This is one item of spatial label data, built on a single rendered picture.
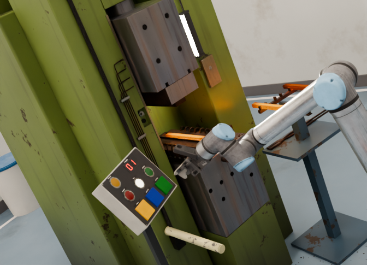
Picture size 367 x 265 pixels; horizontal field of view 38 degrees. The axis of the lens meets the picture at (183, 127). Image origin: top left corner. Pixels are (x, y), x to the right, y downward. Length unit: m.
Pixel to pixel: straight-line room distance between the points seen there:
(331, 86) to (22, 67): 1.72
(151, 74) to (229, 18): 3.53
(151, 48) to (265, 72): 3.59
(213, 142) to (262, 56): 3.88
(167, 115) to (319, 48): 2.72
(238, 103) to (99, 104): 0.94
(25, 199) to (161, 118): 2.80
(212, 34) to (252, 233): 1.15
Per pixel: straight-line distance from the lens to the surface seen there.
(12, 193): 5.81
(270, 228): 3.27
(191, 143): 2.96
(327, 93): 1.92
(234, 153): 2.28
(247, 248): 3.16
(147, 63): 2.69
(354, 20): 5.47
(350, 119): 1.95
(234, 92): 3.24
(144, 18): 2.70
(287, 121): 2.24
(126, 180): 2.47
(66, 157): 3.13
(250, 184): 3.10
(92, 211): 3.27
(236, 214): 3.05
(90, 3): 2.72
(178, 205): 3.03
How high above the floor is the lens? 2.06
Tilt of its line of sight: 19 degrees down
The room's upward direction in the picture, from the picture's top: 22 degrees counter-clockwise
